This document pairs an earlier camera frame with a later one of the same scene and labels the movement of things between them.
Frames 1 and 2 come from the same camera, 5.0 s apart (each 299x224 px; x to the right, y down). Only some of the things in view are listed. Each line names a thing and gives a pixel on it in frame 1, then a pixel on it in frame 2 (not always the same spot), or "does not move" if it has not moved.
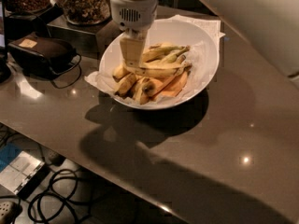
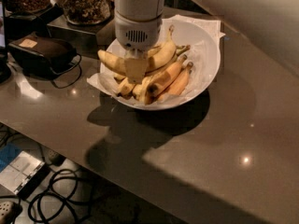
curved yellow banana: (160, 69) → (157, 59)
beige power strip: (5, 209) does not move
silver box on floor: (22, 175) does not move
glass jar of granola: (85, 5) does not move
